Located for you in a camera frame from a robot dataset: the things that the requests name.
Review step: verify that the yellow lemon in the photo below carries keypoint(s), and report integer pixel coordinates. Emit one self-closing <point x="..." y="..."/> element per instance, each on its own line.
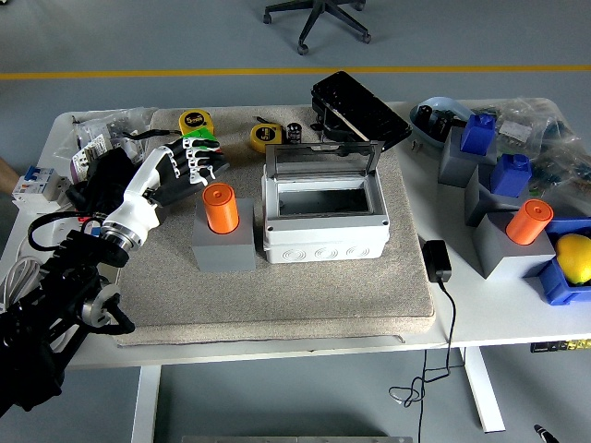
<point x="575" y="258"/>

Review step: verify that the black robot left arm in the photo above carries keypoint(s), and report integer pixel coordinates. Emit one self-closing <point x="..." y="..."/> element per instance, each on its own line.
<point x="69" y="260"/>

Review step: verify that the white table leg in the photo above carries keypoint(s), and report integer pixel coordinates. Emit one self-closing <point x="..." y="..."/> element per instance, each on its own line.
<point x="482" y="392"/>
<point x="147" y="406"/>

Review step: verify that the black power adapter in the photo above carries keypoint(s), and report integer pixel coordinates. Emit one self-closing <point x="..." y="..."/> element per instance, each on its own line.
<point x="436" y="260"/>

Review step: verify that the orange cylinder battery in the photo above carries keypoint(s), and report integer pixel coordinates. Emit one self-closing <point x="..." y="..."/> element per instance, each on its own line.
<point x="528" y="223"/>
<point x="220" y="210"/>

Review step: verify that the white labelled circuit breaker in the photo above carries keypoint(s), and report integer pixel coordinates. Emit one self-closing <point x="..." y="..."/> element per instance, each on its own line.
<point x="92" y="150"/>

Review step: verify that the clear bags of components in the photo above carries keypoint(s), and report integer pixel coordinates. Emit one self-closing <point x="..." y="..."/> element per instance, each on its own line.
<point x="554" y="138"/>

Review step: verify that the grey block with round hole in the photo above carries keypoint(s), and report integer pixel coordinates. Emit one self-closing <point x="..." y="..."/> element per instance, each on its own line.
<point x="224" y="254"/>

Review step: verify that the grey junction box with lid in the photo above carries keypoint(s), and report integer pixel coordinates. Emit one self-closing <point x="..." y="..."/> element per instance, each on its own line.
<point x="323" y="240"/>

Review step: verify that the black component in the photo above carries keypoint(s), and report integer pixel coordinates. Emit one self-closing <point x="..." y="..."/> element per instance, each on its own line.
<point x="442" y="127"/>
<point x="424" y="115"/>

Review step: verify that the blue plastic bottle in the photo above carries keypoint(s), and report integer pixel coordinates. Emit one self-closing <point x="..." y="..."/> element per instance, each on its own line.
<point x="510" y="175"/>
<point x="478" y="134"/>

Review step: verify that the black cloth bundle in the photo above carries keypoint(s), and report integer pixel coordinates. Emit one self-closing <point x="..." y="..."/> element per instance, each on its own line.
<point x="104" y="175"/>

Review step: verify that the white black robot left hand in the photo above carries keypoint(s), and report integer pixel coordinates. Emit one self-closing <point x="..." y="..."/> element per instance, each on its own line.
<point x="141" y="184"/>

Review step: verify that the yellow tape measure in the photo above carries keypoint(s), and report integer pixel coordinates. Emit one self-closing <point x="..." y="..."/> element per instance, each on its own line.
<point x="265" y="137"/>
<point x="194" y="121"/>

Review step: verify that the grey holder block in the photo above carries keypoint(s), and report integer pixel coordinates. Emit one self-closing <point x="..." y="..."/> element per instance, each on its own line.
<point x="454" y="168"/>
<point x="478" y="203"/>
<point x="503" y="256"/>

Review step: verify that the white blue circuit breaker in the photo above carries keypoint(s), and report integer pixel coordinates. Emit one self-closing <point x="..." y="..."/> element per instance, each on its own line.
<point x="34" y="182"/>

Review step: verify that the black table control panel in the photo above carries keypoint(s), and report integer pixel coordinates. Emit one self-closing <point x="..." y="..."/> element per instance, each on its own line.
<point x="558" y="345"/>

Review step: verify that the blue storage bin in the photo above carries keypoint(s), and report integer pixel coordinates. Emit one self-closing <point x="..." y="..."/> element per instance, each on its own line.
<point x="558" y="288"/>

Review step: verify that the light blue bowl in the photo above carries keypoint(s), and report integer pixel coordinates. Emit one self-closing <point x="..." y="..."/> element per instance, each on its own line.
<point x="443" y="105"/>

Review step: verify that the beige foam mat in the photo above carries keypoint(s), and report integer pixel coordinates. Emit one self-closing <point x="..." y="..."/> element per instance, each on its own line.
<point x="277" y="300"/>

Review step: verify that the black office chair base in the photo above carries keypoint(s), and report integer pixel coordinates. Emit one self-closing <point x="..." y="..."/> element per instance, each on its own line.
<point x="318" y="18"/>

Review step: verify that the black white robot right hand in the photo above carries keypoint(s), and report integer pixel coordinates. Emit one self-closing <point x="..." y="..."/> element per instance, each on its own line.
<point x="546" y="434"/>

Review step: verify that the colourful puzzle cube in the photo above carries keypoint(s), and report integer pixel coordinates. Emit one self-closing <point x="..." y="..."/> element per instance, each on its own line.
<point x="201" y="134"/>

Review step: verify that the clear plastic parts bags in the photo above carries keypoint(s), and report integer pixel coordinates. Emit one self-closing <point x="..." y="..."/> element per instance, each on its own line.
<point x="99" y="122"/>

